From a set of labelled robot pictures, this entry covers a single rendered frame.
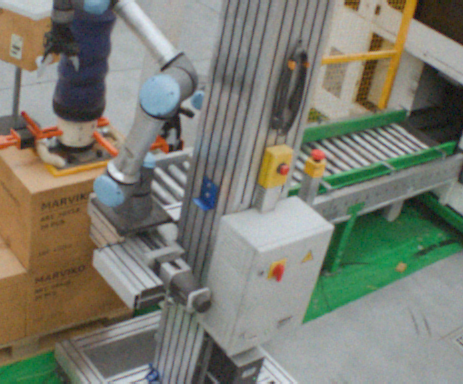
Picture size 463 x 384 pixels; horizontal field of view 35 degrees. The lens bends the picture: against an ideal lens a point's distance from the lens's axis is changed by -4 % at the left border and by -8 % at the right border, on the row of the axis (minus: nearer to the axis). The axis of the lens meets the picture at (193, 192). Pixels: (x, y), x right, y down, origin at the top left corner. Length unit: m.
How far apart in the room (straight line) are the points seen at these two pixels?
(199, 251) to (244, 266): 0.31
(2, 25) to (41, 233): 2.04
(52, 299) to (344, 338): 1.58
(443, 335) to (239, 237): 2.18
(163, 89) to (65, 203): 0.97
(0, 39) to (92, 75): 1.98
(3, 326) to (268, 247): 1.43
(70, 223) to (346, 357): 1.63
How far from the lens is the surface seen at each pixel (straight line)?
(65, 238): 3.24
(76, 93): 3.04
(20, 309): 3.38
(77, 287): 3.46
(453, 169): 5.01
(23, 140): 3.06
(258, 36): 2.30
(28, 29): 4.70
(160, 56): 2.46
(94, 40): 2.95
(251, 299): 2.53
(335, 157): 4.55
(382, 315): 4.35
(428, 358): 4.20
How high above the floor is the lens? 2.61
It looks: 32 degrees down
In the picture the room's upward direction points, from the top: 11 degrees clockwise
